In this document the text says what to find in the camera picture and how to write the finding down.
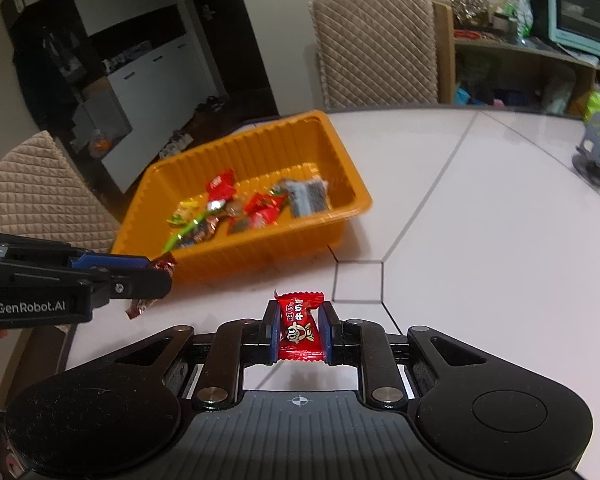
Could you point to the quilted beige chair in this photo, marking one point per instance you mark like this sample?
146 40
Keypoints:
35 185
377 50

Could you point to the yellow candy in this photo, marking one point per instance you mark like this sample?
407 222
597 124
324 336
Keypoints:
185 209

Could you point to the clear jar with orange lid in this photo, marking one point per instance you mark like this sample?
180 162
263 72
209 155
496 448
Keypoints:
467 5

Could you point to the small red candy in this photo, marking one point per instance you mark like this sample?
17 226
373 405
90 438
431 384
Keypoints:
262 219

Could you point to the grey-blue snack packet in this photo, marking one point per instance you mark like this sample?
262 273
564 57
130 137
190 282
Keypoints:
290 195

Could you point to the orange plastic tray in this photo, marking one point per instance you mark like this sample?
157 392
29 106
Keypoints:
280 250

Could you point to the white cabinet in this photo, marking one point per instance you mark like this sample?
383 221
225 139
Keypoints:
145 85

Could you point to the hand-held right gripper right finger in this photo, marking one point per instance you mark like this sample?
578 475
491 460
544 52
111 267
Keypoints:
328 332

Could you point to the red candy with cartoon face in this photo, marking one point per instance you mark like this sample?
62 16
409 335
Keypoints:
300 330

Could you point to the clear-wrapped brown biscuit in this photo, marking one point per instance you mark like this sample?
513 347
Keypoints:
236 207

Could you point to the green and white bag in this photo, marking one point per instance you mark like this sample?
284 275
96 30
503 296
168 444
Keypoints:
520 10

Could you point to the wooden shelf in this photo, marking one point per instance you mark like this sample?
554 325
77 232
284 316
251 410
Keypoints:
520 50

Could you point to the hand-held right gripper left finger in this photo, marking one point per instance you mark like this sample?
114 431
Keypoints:
273 332

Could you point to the green snack packet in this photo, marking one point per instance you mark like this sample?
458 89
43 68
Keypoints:
180 239

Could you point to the dark red candy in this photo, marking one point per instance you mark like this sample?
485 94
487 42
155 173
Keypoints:
162 262

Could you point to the grey phone stand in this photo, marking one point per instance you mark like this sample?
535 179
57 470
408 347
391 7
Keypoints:
597 147

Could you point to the red square snack packet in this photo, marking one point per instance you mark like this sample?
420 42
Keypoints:
221 185

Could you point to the small red tool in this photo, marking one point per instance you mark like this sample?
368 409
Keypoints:
467 35

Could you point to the clear packet of black snack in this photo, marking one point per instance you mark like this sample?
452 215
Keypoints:
314 195

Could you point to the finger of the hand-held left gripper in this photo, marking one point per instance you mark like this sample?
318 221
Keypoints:
140 287
107 261

